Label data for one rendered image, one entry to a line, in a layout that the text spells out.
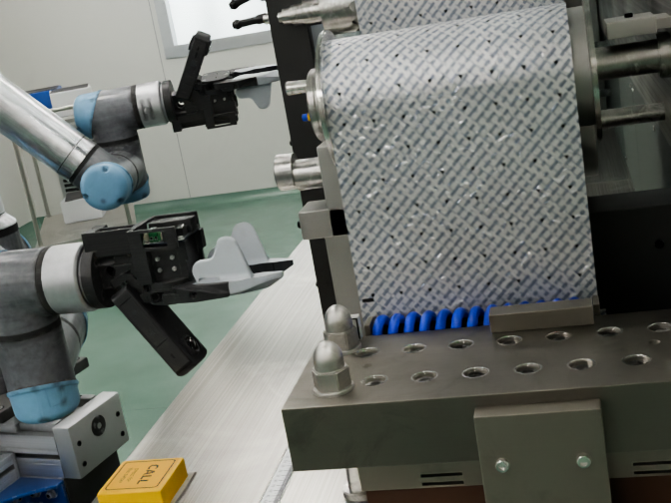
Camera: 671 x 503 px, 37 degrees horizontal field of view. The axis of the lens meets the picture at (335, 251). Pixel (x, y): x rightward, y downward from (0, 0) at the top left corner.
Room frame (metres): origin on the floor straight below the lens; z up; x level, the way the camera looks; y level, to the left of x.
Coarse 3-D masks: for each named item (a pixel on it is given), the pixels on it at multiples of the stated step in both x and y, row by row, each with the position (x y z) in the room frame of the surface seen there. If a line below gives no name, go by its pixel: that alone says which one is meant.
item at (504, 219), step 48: (432, 144) 0.96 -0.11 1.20; (480, 144) 0.95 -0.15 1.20; (528, 144) 0.94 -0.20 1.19; (576, 144) 0.93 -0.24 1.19; (384, 192) 0.98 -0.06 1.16; (432, 192) 0.97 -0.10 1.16; (480, 192) 0.95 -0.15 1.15; (528, 192) 0.94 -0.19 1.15; (576, 192) 0.93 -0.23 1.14; (384, 240) 0.98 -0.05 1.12; (432, 240) 0.97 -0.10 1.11; (480, 240) 0.96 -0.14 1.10; (528, 240) 0.94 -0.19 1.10; (576, 240) 0.93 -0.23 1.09; (384, 288) 0.98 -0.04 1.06; (432, 288) 0.97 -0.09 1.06; (480, 288) 0.96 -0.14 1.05; (528, 288) 0.95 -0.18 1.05; (576, 288) 0.93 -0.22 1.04
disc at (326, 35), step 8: (328, 32) 1.05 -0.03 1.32; (320, 40) 1.02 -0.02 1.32; (328, 40) 1.04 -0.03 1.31; (320, 48) 1.01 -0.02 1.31; (320, 56) 1.00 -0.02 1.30; (320, 64) 0.99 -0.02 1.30; (320, 72) 0.99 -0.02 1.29; (320, 80) 0.98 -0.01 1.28; (320, 88) 0.98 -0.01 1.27; (320, 96) 0.98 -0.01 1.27; (320, 104) 0.98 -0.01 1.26; (320, 112) 0.98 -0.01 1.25; (328, 120) 0.99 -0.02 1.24; (328, 128) 0.98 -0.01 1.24; (328, 136) 0.98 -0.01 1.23; (328, 144) 0.98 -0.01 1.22
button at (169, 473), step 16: (128, 464) 0.98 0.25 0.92; (144, 464) 0.97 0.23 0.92; (160, 464) 0.96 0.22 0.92; (176, 464) 0.96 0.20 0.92; (112, 480) 0.95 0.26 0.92; (128, 480) 0.94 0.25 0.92; (144, 480) 0.93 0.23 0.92; (160, 480) 0.93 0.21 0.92; (176, 480) 0.94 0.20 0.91; (112, 496) 0.92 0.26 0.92; (128, 496) 0.92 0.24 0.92; (144, 496) 0.91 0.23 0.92; (160, 496) 0.91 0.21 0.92
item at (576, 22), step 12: (576, 12) 0.97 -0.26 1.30; (576, 24) 0.95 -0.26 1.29; (576, 36) 0.94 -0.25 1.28; (576, 48) 0.94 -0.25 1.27; (576, 60) 0.94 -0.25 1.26; (588, 60) 0.93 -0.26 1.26; (576, 72) 0.93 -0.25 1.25; (588, 72) 0.93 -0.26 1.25; (576, 84) 0.94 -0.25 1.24; (588, 84) 0.93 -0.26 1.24; (576, 96) 0.94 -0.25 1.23; (588, 96) 0.94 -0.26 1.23; (588, 108) 0.94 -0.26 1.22; (588, 120) 0.96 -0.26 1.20
